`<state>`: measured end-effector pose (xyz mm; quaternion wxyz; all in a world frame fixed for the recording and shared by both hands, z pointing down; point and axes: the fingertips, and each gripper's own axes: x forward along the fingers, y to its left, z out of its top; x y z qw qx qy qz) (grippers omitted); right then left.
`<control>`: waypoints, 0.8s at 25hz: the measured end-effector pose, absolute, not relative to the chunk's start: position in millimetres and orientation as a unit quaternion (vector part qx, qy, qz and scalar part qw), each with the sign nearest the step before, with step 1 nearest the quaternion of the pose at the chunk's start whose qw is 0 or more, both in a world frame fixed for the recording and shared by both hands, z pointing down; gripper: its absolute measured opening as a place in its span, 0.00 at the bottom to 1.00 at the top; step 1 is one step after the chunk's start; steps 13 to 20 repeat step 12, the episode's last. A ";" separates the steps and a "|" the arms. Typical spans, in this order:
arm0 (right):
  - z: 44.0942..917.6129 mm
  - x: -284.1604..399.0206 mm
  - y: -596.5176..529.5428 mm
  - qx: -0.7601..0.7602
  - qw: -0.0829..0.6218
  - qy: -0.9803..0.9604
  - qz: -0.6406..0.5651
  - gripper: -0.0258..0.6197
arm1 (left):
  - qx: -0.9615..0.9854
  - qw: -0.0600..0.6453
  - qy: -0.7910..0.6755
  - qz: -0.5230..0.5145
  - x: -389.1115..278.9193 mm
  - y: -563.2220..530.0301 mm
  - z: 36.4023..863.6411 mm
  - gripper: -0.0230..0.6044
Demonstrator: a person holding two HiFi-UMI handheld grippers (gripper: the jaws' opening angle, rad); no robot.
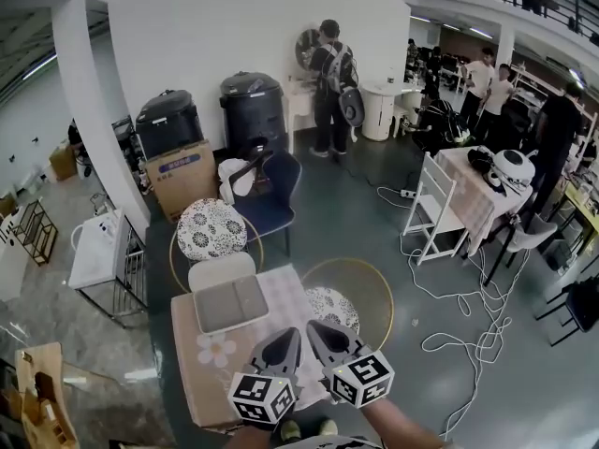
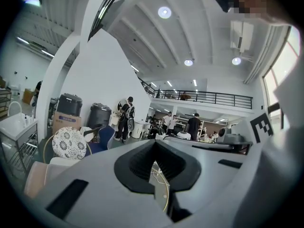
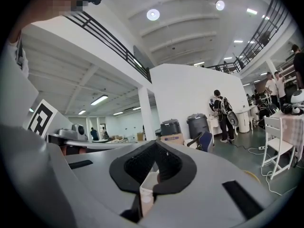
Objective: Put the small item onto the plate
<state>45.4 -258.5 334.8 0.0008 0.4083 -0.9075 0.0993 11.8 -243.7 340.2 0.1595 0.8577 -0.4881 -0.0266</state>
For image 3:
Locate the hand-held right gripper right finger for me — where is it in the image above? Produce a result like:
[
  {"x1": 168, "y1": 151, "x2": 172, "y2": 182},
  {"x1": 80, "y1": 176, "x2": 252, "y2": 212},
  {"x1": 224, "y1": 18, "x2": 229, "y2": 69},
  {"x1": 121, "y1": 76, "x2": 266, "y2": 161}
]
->
[{"x1": 142, "y1": 140, "x2": 274, "y2": 225}]

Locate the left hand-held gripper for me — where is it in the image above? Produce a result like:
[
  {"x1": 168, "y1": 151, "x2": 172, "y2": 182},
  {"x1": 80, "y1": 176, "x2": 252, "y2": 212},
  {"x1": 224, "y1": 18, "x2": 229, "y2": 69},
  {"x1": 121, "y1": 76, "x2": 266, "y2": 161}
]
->
[{"x1": 27, "y1": 98, "x2": 140, "y2": 151}]

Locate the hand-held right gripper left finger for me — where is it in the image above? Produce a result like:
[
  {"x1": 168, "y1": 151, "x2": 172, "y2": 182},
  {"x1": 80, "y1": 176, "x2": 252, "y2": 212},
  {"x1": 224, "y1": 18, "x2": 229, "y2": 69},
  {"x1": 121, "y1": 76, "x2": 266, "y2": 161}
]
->
[{"x1": 48, "y1": 140, "x2": 156, "y2": 227}]

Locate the long ceiling lamp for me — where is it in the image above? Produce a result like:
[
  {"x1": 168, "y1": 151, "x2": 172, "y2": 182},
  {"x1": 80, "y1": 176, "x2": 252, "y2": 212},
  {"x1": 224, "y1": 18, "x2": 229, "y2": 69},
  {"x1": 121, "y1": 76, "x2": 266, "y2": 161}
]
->
[{"x1": 90, "y1": 95, "x2": 109, "y2": 106}]

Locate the blue chair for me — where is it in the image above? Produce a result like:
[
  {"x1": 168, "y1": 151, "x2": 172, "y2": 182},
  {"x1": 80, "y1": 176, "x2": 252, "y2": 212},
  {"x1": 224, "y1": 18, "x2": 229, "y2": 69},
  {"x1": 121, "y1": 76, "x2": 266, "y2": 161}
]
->
[{"x1": 187, "y1": 130, "x2": 214, "y2": 153}]

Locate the brown cardboard box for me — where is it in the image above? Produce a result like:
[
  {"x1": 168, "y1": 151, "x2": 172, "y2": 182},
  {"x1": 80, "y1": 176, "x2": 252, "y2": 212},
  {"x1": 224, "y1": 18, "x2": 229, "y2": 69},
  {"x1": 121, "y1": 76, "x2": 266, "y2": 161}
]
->
[{"x1": 161, "y1": 133, "x2": 185, "y2": 145}]

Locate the tall black bin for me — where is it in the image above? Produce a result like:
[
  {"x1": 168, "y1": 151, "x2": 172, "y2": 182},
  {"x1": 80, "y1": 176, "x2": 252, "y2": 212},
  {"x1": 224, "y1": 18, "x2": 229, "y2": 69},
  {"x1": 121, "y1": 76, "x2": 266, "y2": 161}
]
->
[{"x1": 186, "y1": 113, "x2": 211, "y2": 140}]

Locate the white console table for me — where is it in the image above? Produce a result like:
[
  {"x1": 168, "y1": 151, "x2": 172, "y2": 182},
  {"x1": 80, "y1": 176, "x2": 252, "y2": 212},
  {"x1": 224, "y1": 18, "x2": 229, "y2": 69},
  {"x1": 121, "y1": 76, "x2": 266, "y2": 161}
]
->
[{"x1": 209, "y1": 116, "x2": 238, "y2": 137}]

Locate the short black bin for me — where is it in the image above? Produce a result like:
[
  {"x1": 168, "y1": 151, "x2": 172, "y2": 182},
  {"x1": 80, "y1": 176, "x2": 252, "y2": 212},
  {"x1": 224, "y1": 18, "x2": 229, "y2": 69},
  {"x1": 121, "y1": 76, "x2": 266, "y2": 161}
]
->
[{"x1": 160, "y1": 119, "x2": 182, "y2": 136}]

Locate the white round cabinet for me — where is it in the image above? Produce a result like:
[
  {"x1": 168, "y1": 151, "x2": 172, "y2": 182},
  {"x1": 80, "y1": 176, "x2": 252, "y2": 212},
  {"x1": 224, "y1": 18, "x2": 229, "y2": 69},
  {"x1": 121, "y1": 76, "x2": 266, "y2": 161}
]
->
[{"x1": 238, "y1": 110, "x2": 251, "y2": 133}]

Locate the white wooden chair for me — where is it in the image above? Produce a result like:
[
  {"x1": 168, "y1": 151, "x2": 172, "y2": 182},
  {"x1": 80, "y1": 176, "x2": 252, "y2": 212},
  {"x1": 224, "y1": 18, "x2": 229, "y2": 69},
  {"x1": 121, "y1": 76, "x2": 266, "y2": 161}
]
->
[{"x1": 261, "y1": 116, "x2": 296, "y2": 180}]

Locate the plaid tablecloth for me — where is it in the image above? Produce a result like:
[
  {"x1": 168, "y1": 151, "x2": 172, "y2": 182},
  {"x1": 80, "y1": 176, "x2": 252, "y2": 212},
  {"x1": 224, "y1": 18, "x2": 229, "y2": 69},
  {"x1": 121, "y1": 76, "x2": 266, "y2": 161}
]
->
[{"x1": 270, "y1": 110, "x2": 304, "y2": 157}]

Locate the black balcony railing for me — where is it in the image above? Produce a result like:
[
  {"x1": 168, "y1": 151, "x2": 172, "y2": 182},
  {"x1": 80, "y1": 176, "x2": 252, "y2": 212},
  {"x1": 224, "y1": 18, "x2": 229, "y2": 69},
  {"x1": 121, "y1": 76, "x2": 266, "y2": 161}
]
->
[{"x1": 65, "y1": 10, "x2": 152, "y2": 84}]

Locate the person's white shirt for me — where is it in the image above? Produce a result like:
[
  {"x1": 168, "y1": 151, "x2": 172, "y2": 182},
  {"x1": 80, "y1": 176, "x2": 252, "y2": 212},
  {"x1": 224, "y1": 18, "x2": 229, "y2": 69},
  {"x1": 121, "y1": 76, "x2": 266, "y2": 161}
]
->
[{"x1": 0, "y1": 38, "x2": 40, "y2": 128}]

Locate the black headset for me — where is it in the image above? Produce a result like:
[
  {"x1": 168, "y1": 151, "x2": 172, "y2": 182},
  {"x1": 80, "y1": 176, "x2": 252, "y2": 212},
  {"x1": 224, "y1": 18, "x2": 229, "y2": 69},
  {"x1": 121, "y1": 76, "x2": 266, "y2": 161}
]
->
[{"x1": 281, "y1": 103, "x2": 294, "y2": 115}]

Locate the white round device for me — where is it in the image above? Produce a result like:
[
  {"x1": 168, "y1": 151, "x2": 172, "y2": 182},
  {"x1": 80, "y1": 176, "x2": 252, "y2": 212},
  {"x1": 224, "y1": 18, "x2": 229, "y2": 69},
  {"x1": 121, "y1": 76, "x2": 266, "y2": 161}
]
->
[{"x1": 291, "y1": 89, "x2": 304, "y2": 115}]

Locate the person's head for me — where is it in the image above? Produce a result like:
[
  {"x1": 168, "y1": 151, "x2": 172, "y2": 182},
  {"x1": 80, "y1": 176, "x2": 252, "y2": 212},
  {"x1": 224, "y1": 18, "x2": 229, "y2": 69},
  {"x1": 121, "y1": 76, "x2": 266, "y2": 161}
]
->
[{"x1": 14, "y1": 0, "x2": 84, "y2": 40}]

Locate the white cable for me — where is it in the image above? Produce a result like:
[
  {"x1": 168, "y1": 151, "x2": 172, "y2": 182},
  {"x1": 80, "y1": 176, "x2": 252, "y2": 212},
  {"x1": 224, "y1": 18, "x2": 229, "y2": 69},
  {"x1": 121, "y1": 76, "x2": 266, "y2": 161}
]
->
[{"x1": 248, "y1": 146, "x2": 297, "y2": 196}]

